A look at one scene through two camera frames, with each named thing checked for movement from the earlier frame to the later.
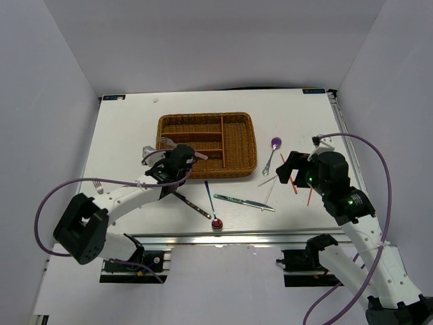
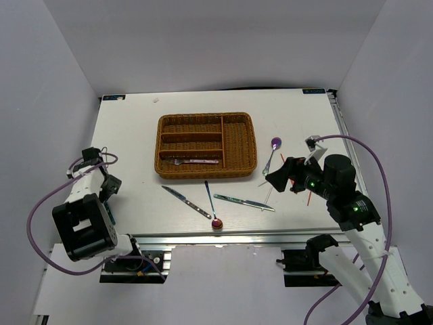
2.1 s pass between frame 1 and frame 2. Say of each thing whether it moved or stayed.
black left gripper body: moved
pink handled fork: moved
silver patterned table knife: stayed
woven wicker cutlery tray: stayed
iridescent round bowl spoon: stayed
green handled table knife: stayed
